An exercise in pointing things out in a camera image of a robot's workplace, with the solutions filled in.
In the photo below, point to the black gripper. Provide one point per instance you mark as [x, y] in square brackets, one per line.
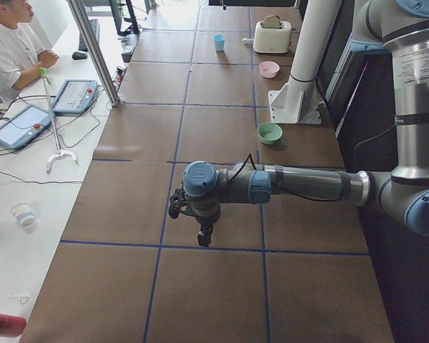
[204, 224]

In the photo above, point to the light blue cup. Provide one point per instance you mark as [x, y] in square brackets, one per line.
[219, 42]

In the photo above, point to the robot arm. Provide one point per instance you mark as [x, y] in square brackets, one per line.
[400, 27]

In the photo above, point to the green bowl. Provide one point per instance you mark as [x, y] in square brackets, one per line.
[269, 133]

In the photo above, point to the white metal stand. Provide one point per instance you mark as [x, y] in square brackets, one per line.
[60, 153]

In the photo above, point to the pink bowl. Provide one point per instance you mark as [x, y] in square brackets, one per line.
[269, 69]

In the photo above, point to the paper cup with stripes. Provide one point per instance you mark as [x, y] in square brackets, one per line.
[23, 214]

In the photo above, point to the far teach pendant tablet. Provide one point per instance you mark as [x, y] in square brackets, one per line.
[75, 97]

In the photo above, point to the teach pendant tablet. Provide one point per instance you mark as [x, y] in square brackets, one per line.
[23, 127]
[75, 97]

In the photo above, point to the cream toaster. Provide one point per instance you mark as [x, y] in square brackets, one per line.
[272, 41]

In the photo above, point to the near teach pendant tablet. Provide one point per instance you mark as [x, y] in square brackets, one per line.
[23, 127]

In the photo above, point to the black monitor stand far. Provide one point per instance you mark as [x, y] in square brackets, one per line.
[124, 17]

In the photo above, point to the black computer mouse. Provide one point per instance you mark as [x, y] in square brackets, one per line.
[79, 55]

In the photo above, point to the red cylinder object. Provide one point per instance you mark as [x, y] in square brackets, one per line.
[11, 326]

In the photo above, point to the bread slice in toaster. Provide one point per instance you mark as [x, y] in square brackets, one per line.
[271, 22]

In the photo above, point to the seated man white shirt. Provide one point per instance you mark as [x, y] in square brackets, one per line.
[22, 55]

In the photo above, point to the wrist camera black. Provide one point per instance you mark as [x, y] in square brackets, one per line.
[177, 203]

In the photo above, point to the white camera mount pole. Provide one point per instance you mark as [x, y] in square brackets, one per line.
[296, 102]

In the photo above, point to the aluminium frame post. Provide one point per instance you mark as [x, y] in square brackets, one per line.
[82, 21]

